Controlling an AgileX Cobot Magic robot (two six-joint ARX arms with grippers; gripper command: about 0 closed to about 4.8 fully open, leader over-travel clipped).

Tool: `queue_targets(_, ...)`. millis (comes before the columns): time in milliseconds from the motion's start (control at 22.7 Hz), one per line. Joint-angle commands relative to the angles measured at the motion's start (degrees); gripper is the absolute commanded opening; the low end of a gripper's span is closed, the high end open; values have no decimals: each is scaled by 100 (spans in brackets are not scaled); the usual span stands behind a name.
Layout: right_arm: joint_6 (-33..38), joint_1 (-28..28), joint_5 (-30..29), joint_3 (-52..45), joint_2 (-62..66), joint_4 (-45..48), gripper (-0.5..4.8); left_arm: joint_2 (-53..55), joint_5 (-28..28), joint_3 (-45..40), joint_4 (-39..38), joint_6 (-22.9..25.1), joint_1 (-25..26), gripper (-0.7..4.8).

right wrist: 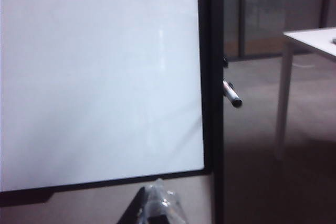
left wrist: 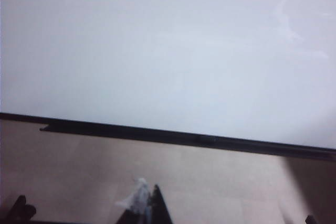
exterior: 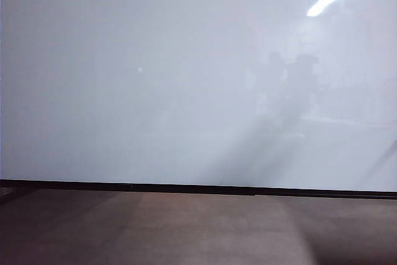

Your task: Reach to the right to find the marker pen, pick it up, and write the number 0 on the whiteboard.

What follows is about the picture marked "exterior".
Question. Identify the white whiteboard with black frame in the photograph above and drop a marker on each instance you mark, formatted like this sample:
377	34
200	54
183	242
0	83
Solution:
161	75

